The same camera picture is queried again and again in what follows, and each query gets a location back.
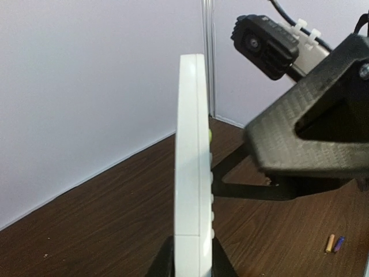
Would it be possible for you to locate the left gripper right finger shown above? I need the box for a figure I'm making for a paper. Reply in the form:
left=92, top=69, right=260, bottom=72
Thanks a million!
left=212, top=237, right=238, bottom=277

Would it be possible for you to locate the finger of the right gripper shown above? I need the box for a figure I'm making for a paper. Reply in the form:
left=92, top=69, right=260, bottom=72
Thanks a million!
left=212, top=144, right=352, bottom=201
left=244, top=34, right=368, bottom=176

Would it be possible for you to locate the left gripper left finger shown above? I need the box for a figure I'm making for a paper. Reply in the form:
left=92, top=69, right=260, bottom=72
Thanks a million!
left=145, top=235, right=175, bottom=277

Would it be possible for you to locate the white remote control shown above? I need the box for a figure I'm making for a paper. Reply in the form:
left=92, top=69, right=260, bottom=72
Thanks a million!
left=174, top=54, right=213, bottom=276

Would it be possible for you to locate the orange AAA battery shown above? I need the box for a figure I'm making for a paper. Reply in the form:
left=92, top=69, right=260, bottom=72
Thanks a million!
left=325, top=234, right=335, bottom=253

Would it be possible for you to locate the purple AAA battery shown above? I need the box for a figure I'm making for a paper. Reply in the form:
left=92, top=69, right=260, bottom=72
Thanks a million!
left=333, top=236, right=345, bottom=253

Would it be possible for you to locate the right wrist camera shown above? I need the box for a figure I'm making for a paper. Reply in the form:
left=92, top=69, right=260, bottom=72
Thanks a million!
left=231, top=14, right=330, bottom=82

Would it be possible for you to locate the right aluminium corner post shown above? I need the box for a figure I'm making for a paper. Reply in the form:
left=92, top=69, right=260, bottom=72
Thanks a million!
left=201, top=0, right=216, bottom=118

